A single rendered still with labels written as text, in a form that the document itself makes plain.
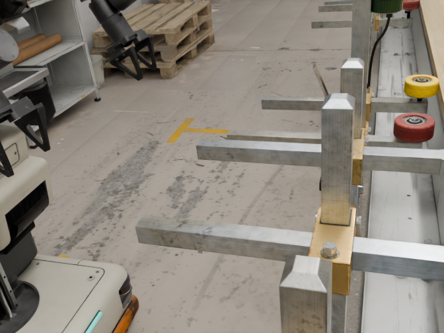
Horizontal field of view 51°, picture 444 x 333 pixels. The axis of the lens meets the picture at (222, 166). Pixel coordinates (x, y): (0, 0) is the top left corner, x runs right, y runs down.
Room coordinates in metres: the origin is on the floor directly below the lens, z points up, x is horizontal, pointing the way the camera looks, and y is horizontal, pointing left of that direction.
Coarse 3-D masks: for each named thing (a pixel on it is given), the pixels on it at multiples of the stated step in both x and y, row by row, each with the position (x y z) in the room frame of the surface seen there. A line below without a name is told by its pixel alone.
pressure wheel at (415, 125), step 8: (400, 120) 0.89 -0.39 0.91; (408, 120) 0.90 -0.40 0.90; (416, 120) 0.88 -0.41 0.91; (424, 120) 0.89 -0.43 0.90; (432, 120) 0.88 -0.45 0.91; (400, 128) 0.87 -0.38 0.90; (408, 128) 0.86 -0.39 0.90; (416, 128) 0.85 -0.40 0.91; (424, 128) 0.85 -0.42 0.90; (432, 128) 0.86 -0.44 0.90; (400, 136) 0.87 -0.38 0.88; (408, 136) 0.86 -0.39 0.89; (416, 136) 0.85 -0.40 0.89; (424, 136) 0.85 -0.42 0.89; (432, 136) 0.86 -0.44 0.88
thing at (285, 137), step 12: (228, 132) 1.03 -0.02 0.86; (240, 132) 1.02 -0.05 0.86; (252, 132) 1.02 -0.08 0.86; (264, 132) 1.01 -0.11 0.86; (276, 132) 1.00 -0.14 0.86; (288, 132) 0.99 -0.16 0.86; (300, 132) 0.99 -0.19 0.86; (372, 144) 0.90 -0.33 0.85; (384, 144) 0.90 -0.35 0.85; (396, 144) 0.89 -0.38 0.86; (408, 144) 0.88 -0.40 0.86; (420, 144) 0.87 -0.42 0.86
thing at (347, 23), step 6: (384, 18) 2.09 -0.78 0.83; (390, 18) 2.07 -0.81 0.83; (396, 18) 2.06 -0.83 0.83; (402, 18) 2.05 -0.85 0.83; (408, 18) 2.04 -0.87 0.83; (312, 24) 2.18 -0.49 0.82; (318, 24) 2.17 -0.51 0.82; (324, 24) 2.16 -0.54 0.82; (330, 24) 2.15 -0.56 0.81; (336, 24) 2.14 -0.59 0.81; (342, 24) 2.13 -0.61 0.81; (348, 24) 2.12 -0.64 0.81; (384, 24) 2.07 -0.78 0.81; (390, 24) 2.06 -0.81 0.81; (396, 24) 2.05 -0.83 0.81; (402, 24) 2.04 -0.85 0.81; (408, 24) 2.03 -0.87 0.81
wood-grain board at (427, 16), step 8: (424, 0) 2.03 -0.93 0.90; (432, 0) 2.02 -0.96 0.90; (440, 0) 2.00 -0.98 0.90; (424, 8) 1.89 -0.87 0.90; (432, 8) 1.88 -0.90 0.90; (440, 8) 1.86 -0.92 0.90; (424, 16) 1.77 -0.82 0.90; (432, 16) 1.75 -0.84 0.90; (440, 16) 1.74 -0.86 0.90; (424, 24) 1.69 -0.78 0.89; (432, 24) 1.64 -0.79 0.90; (440, 24) 1.62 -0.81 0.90; (432, 32) 1.54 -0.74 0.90; (440, 32) 1.53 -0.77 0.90; (432, 40) 1.45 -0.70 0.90; (440, 40) 1.44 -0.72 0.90; (432, 48) 1.37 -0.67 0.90; (440, 48) 1.36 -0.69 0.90; (432, 56) 1.31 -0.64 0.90; (440, 56) 1.29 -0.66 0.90; (432, 64) 1.29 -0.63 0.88; (440, 64) 1.23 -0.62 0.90; (440, 72) 1.17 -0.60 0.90; (440, 80) 1.11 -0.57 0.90; (440, 88) 1.06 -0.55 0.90; (440, 96) 1.04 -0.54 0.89; (440, 104) 1.02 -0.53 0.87
